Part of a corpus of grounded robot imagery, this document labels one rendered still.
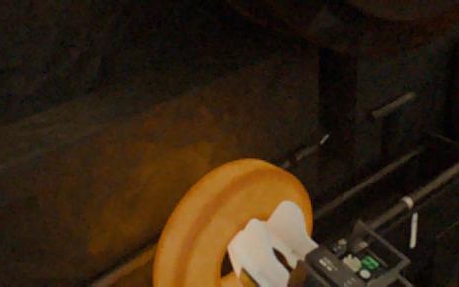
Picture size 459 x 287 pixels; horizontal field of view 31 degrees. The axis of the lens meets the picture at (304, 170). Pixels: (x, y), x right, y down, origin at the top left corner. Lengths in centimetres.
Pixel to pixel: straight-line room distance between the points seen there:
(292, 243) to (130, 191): 14
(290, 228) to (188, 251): 9
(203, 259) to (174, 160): 9
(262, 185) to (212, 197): 5
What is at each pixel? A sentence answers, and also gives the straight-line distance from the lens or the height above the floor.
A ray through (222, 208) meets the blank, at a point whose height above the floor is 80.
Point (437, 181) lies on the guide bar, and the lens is 86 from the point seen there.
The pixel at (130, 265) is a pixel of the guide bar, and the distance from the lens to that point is 70.
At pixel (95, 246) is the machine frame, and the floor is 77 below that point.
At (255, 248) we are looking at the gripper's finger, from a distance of 65.
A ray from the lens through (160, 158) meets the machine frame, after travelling 69.
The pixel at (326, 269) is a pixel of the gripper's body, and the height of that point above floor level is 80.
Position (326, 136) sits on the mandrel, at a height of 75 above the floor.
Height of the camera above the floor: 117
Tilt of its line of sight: 32 degrees down
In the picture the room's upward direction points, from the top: straight up
